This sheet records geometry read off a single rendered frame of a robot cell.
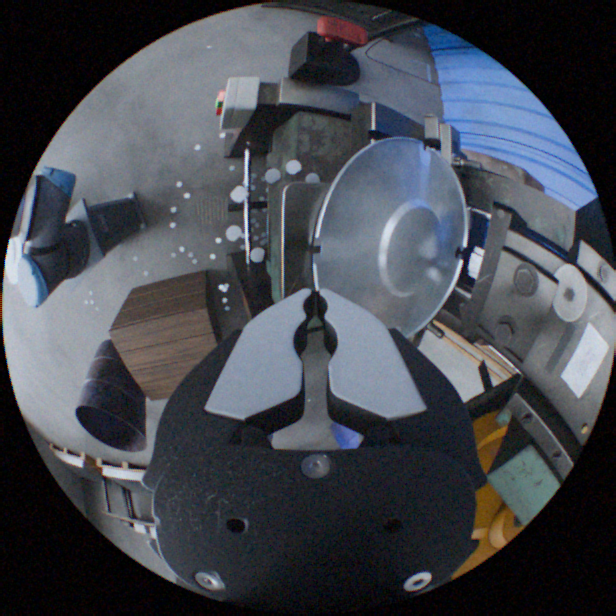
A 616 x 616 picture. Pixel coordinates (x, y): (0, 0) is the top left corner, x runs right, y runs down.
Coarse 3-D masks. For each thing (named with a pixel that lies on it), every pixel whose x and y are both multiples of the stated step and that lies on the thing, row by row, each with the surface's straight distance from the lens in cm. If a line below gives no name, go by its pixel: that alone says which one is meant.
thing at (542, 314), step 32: (512, 256) 25; (544, 256) 27; (512, 288) 25; (544, 288) 24; (576, 288) 26; (480, 320) 27; (512, 320) 25; (544, 320) 25; (576, 320) 28; (608, 320) 29; (512, 352) 27; (544, 352) 29; (576, 352) 29; (608, 352) 30; (544, 384) 30; (576, 384) 31; (576, 416) 33
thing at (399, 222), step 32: (352, 160) 21; (384, 160) 25; (416, 160) 29; (352, 192) 22; (384, 192) 24; (416, 192) 28; (448, 192) 35; (320, 224) 20; (352, 224) 22; (384, 224) 25; (416, 224) 28; (448, 224) 35; (320, 256) 21; (352, 256) 23; (384, 256) 25; (416, 256) 29; (448, 256) 37; (320, 288) 22; (352, 288) 24; (384, 288) 27; (416, 288) 31; (448, 288) 41; (384, 320) 30; (416, 320) 37
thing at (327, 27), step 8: (320, 24) 34; (328, 24) 35; (336, 24) 35; (344, 24) 37; (352, 24) 38; (320, 32) 33; (328, 32) 33; (336, 32) 34; (344, 32) 35; (352, 32) 36; (360, 32) 37; (328, 40) 37; (336, 40) 34; (344, 40) 34; (352, 40) 34; (360, 40) 35
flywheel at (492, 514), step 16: (480, 432) 58; (496, 432) 63; (480, 448) 61; (496, 448) 65; (480, 496) 58; (496, 496) 61; (480, 512) 58; (496, 512) 62; (512, 512) 61; (480, 528) 58; (496, 528) 60; (512, 528) 62; (480, 544) 59; (496, 544) 63; (480, 560) 62
